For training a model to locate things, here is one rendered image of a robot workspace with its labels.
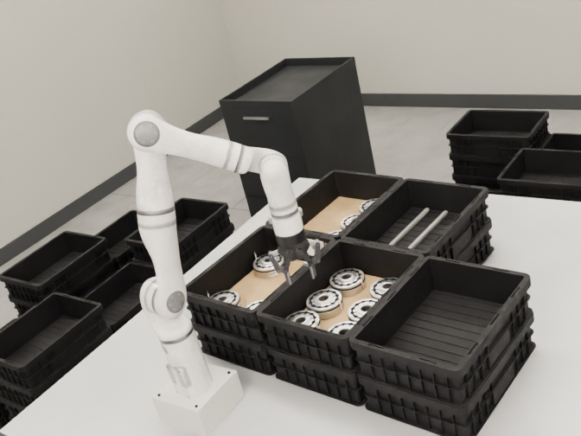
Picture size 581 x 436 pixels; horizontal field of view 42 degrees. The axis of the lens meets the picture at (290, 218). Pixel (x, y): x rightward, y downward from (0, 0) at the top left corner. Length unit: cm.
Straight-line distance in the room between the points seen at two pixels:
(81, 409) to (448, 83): 392
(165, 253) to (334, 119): 217
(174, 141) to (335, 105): 220
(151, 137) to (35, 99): 346
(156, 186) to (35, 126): 341
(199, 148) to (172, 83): 423
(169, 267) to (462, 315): 77
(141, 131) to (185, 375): 65
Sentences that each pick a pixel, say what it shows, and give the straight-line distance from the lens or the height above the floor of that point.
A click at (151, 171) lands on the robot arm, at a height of 138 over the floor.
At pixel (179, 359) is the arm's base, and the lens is 200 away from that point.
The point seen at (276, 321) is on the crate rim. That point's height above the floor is 93.
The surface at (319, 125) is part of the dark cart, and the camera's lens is 379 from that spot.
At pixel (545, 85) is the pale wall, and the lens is 534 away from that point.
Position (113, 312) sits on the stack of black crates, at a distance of 337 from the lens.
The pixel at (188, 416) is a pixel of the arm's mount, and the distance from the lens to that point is 206.
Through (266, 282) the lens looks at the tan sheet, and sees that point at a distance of 235.
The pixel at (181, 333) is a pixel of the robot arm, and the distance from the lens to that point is 196.
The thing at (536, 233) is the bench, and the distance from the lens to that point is 261.
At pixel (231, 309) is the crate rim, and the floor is 92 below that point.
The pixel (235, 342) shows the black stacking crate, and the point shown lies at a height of 80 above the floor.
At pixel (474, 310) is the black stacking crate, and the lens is 206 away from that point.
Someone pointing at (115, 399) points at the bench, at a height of 70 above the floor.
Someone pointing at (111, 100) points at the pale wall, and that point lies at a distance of 560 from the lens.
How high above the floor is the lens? 204
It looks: 27 degrees down
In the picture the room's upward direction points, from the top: 14 degrees counter-clockwise
